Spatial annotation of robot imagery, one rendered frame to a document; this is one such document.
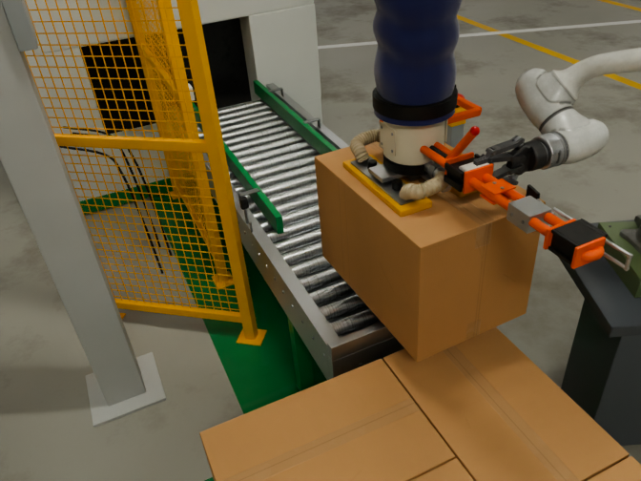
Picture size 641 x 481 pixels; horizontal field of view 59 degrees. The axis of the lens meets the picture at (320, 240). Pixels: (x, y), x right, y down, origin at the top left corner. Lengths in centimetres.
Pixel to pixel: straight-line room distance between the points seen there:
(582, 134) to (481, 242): 37
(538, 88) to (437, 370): 87
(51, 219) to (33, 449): 100
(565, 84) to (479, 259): 50
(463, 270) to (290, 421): 65
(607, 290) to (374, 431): 80
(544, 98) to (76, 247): 156
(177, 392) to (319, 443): 107
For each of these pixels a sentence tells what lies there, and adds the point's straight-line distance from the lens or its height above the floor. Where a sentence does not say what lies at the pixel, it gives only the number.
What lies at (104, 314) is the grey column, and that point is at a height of 49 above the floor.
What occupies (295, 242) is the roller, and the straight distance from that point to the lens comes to 237.
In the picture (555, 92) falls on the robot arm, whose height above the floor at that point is 132.
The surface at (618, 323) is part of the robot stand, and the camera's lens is 180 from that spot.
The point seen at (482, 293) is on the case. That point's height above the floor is 83.
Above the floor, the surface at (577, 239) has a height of 123.
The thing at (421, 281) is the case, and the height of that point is 97.
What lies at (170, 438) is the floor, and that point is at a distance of 247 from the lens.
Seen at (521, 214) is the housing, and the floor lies 121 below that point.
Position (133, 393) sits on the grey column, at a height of 4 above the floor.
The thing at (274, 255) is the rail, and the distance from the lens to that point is 222.
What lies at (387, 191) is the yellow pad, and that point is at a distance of 160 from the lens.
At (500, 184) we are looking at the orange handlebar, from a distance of 140.
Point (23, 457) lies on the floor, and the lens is 267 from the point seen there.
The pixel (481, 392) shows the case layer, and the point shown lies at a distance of 180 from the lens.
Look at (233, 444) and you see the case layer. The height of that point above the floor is 54.
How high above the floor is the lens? 191
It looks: 35 degrees down
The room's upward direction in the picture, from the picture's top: 5 degrees counter-clockwise
